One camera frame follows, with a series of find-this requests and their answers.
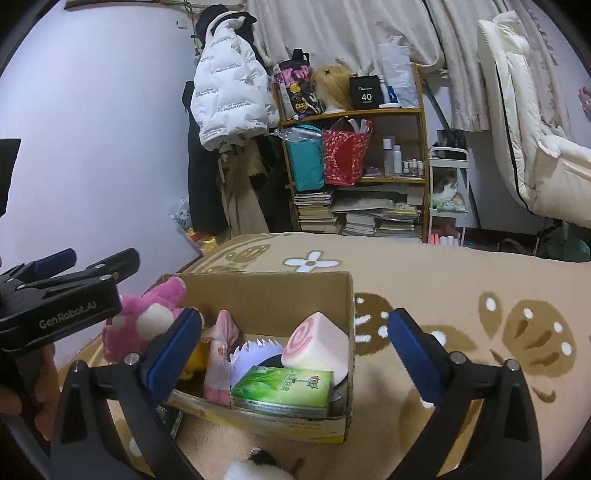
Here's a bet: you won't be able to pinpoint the printed tote bag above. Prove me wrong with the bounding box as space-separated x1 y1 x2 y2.
272 48 326 118

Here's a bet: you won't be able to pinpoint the pink plush toy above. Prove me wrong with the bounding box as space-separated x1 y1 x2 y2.
102 276 188 365

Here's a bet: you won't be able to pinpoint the pink swirl roll cushion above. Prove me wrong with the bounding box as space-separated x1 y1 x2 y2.
281 311 350 385

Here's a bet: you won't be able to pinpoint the white plastic bag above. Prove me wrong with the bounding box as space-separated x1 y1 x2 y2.
379 41 421 109

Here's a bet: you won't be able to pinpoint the person's left hand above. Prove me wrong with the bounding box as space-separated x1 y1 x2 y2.
0 344 61 432

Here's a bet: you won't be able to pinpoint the yellow plush toy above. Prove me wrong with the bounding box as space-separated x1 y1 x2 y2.
182 339 211 381

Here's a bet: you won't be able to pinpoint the row of cosmetic bottles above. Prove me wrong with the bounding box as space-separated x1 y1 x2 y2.
382 136 426 177

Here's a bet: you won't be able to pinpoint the stack of books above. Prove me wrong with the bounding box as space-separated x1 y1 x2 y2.
293 190 340 234

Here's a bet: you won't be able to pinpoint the beige trousers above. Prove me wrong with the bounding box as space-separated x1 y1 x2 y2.
216 143 271 238

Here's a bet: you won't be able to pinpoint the white puffer jacket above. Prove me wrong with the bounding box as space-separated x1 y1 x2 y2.
190 13 280 152

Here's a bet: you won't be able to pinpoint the wooden rod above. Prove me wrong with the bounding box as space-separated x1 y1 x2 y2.
65 0 195 12

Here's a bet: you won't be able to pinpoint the wooden shelf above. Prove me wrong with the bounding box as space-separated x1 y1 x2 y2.
270 62 430 243

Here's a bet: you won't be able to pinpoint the dark hanging garment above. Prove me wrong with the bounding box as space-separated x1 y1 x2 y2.
252 134 296 234

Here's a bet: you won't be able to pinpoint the pale curtain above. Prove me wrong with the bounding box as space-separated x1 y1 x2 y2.
252 0 509 132

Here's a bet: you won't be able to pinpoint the black box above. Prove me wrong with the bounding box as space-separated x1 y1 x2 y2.
348 74 385 110

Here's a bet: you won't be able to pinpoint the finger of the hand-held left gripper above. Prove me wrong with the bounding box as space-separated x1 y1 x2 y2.
0 248 78 289
28 248 140 298

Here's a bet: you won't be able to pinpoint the pale green bundle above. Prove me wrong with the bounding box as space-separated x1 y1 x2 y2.
431 178 466 213

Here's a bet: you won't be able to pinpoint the blonde wig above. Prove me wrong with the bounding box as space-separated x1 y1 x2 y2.
310 65 356 114

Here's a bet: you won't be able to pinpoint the cardboard box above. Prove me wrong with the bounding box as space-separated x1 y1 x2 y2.
154 271 355 445

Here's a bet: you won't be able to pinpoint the black packet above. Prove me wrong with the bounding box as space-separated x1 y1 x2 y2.
157 406 184 439

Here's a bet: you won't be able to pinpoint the black coat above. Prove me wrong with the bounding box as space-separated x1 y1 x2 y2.
181 80 232 236

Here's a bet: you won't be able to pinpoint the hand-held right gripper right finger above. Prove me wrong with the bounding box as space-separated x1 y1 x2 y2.
387 308 542 480

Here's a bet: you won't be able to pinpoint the pile of books and magazines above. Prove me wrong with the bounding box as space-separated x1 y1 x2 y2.
339 187 424 240

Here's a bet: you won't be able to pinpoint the white duvet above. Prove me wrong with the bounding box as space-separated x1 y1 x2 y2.
475 9 591 217

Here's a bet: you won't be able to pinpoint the purple and white plush toy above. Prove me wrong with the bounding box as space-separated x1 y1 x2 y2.
229 339 289 384

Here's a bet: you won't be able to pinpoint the red patterned bag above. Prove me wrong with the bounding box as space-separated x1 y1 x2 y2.
322 117 374 186

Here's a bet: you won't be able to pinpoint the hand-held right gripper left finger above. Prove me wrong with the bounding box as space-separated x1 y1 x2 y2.
50 307 205 480

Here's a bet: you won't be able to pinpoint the white trolley cart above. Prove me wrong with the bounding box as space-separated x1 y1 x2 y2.
427 145 472 247

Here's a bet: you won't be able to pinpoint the black case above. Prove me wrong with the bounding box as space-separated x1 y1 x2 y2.
436 129 468 148

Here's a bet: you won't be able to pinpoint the teal bag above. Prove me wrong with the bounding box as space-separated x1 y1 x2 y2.
276 124 326 192

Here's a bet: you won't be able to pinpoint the pink ribboned packet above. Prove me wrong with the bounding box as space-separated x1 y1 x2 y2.
202 309 241 407

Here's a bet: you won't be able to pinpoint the white and brown furry plush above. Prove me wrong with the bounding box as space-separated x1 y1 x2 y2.
224 447 305 480

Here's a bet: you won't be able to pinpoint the green tissue pack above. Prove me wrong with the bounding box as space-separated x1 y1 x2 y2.
230 364 335 420

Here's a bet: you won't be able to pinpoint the clear plastic bag of toys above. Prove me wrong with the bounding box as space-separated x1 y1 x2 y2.
168 210 218 252

